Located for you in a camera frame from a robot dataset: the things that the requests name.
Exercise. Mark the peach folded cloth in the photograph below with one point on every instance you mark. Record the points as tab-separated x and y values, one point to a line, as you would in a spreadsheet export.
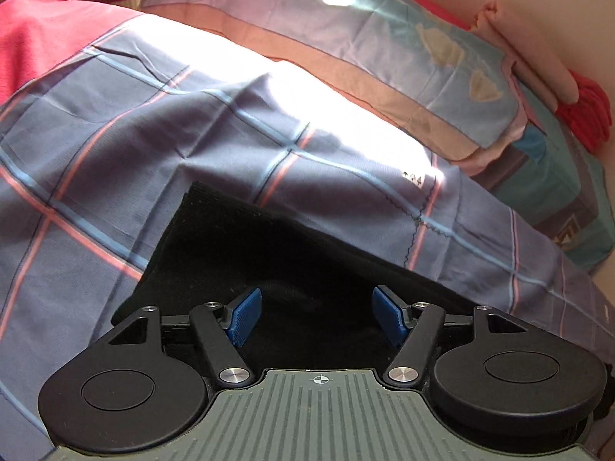
535	62

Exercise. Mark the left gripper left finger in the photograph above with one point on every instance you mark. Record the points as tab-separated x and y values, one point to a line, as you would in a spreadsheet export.
220	331

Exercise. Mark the plaid purple bed sheet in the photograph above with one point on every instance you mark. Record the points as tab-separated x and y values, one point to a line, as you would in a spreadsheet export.
98	152

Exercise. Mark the teal patterned pillow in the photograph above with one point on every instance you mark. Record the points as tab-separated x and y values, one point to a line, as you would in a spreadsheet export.
555	185

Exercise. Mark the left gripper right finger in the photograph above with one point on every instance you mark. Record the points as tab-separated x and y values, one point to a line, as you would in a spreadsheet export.
413	330

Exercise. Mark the red fleece blanket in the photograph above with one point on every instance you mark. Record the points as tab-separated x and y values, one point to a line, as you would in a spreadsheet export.
37	35

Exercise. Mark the floral light blue pillow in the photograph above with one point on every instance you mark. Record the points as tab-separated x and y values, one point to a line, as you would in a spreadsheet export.
446	87

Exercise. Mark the red folded cloth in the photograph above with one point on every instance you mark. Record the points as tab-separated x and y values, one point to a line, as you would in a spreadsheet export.
589	119

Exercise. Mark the black knit pants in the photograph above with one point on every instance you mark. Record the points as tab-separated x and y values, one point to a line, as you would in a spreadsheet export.
317	290

